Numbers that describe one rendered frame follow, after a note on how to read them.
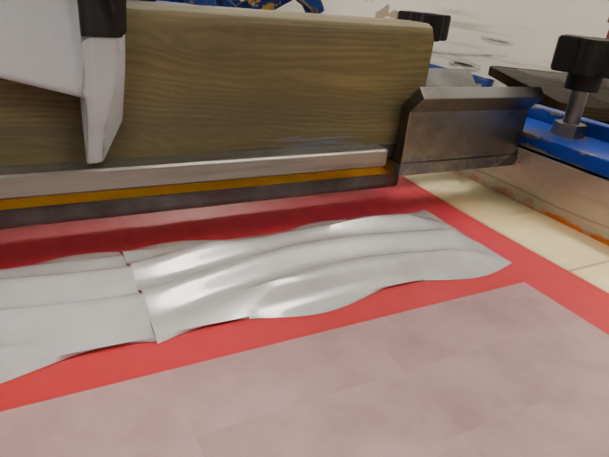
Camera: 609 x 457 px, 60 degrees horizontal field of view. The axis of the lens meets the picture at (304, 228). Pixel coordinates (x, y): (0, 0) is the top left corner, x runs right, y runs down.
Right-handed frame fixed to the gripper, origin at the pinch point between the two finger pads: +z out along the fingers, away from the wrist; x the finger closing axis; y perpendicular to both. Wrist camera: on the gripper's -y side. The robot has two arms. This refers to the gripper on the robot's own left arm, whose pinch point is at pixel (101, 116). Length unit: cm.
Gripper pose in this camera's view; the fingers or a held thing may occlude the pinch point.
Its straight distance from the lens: 26.3
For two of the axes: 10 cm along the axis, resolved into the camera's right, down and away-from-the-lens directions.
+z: -0.9, 9.0, 4.3
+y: -8.8, 1.2, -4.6
